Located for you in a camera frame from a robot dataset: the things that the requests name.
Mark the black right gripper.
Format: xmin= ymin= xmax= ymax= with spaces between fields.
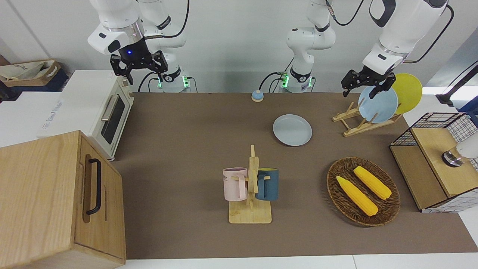
xmin=110 ymin=38 xmax=168 ymax=86

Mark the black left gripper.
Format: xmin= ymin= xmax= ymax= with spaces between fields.
xmin=341 ymin=66 xmax=397 ymax=100

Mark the gray plate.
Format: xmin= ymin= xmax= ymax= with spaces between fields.
xmin=273 ymin=114 xmax=313 ymax=147

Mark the light blue plate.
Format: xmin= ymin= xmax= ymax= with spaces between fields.
xmin=358 ymin=86 xmax=398 ymax=124

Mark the wooden plate rack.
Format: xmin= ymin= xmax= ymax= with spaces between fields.
xmin=332 ymin=102 xmax=403 ymax=137

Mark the yellow plate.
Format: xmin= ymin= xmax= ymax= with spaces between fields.
xmin=390 ymin=73 xmax=423 ymax=115

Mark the cream toaster oven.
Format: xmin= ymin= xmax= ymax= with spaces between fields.
xmin=91 ymin=77 xmax=135 ymax=162

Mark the white toaster oven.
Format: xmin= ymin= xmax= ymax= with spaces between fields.
xmin=36 ymin=70 xmax=116 ymax=139

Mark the black stand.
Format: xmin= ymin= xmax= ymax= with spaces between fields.
xmin=436 ymin=62 xmax=478 ymax=107

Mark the brown table mat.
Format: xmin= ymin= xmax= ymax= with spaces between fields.
xmin=110 ymin=92 xmax=478 ymax=260

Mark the wooden shelf insert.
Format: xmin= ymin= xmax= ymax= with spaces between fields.
xmin=390 ymin=127 xmax=478 ymax=210

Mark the yellow corn cob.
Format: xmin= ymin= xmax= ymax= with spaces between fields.
xmin=336 ymin=176 xmax=379 ymax=217
xmin=353 ymin=166 xmax=392 ymax=200

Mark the brown wicker basket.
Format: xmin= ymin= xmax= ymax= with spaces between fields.
xmin=326 ymin=157 xmax=401 ymax=227

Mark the cardboard box with bag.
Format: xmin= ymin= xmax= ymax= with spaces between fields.
xmin=0 ymin=60 xmax=62 ymax=88

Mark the white cylinder bottle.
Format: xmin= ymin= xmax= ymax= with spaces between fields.
xmin=441 ymin=134 xmax=478 ymax=167

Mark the dark blue mug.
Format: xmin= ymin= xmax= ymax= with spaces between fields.
xmin=255 ymin=168 xmax=279 ymax=201

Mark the pink mug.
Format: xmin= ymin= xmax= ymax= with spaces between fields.
xmin=223 ymin=167 xmax=248 ymax=201

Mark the wooden cabinet box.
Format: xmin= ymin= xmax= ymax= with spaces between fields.
xmin=0 ymin=130 xmax=127 ymax=269

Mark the wooden mug stand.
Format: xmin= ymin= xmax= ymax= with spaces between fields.
xmin=229 ymin=145 xmax=272 ymax=224

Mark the black right base cable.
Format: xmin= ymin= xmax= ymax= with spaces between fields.
xmin=137 ymin=71 xmax=162 ymax=93

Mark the black base cable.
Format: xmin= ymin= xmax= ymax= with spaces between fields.
xmin=137 ymin=71 xmax=162 ymax=93
xmin=259 ymin=71 xmax=290 ymax=93

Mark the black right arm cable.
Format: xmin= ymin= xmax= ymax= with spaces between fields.
xmin=144 ymin=0 xmax=190 ymax=40

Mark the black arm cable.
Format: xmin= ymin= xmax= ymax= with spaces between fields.
xmin=403 ymin=3 xmax=455 ymax=64
xmin=144 ymin=0 xmax=190 ymax=40

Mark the wire basket with grid liner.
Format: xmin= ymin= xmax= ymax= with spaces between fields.
xmin=389 ymin=112 xmax=478 ymax=213

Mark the black left base cable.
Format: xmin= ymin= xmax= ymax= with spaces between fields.
xmin=259 ymin=71 xmax=290 ymax=93

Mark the black cabinet handle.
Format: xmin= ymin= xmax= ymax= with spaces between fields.
xmin=86 ymin=158 xmax=102 ymax=215

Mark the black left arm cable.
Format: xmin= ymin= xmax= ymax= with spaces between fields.
xmin=403 ymin=3 xmax=455 ymax=64

